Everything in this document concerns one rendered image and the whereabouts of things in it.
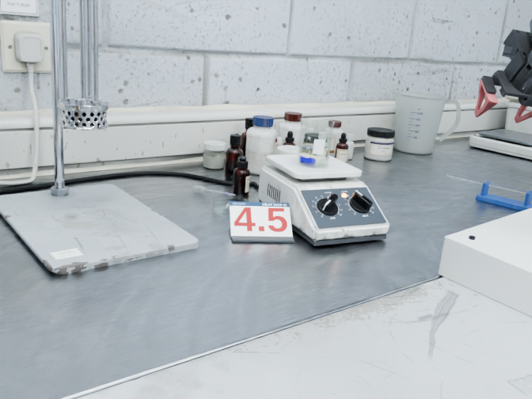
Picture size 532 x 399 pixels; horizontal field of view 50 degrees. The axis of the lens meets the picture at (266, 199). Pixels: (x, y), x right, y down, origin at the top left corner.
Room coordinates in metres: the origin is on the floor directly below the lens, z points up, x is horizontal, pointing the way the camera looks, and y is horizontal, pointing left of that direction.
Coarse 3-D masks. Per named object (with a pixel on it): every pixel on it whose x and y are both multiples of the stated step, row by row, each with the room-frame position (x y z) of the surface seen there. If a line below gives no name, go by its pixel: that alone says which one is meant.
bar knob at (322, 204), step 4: (332, 196) 0.79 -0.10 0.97; (336, 196) 0.79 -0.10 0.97; (320, 200) 0.79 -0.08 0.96; (324, 200) 0.80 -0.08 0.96; (328, 200) 0.78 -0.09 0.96; (332, 200) 0.78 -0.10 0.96; (320, 204) 0.79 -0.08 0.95; (324, 204) 0.77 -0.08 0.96; (328, 204) 0.77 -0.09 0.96; (332, 204) 0.79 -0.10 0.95; (320, 208) 0.78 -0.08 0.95; (324, 208) 0.77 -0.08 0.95; (328, 208) 0.78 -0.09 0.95; (332, 208) 0.79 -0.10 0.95; (336, 208) 0.79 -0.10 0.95; (324, 212) 0.78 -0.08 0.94; (328, 212) 0.78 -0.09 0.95; (332, 212) 0.78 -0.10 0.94; (336, 212) 0.78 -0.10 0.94
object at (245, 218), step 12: (240, 216) 0.79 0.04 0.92; (252, 216) 0.79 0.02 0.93; (264, 216) 0.79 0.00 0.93; (276, 216) 0.80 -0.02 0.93; (288, 216) 0.80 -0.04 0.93; (240, 228) 0.77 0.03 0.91; (252, 228) 0.77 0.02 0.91; (264, 228) 0.78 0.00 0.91; (276, 228) 0.78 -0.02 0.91; (288, 228) 0.79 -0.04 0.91
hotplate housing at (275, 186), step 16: (272, 176) 0.88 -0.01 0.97; (288, 176) 0.87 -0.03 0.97; (272, 192) 0.87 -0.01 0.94; (288, 192) 0.82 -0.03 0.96; (304, 208) 0.78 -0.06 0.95; (304, 224) 0.77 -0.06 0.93; (384, 224) 0.80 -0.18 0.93; (320, 240) 0.75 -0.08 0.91; (336, 240) 0.76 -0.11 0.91; (352, 240) 0.78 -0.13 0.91; (368, 240) 0.79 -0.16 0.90
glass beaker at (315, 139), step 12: (312, 120) 0.86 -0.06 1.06; (324, 120) 0.86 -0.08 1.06; (300, 132) 0.88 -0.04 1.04; (312, 132) 0.86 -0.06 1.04; (324, 132) 0.86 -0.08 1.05; (300, 144) 0.87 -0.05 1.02; (312, 144) 0.86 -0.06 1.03; (324, 144) 0.86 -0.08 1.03; (300, 156) 0.87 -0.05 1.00; (312, 156) 0.86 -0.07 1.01; (324, 156) 0.86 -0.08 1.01; (312, 168) 0.86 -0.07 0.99
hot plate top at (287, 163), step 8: (272, 160) 0.89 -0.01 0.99; (280, 160) 0.89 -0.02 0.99; (288, 160) 0.90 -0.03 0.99; (296, 160) 0.90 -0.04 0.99; (336, 160) 0.93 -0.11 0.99; (280, 168) 0.86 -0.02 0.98; (288, 168) 0.85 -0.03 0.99; (296, 168) 0.85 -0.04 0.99; (304, 168) 0.86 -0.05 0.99; (328, 168) 0.87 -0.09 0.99; (336, 168) 0.87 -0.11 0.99; (344, 168) 0.88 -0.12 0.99; (352, 168) 0.88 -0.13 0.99; (296, 176) 0.82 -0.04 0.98; (304, 176) 0.82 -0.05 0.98; (312, 176) 0.83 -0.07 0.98; (320, 176) 0.83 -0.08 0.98; (328, 176) 0.84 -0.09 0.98; (336, 176) 0.85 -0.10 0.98; (344, 176) 0.85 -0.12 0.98; (352, 176) 0.86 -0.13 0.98
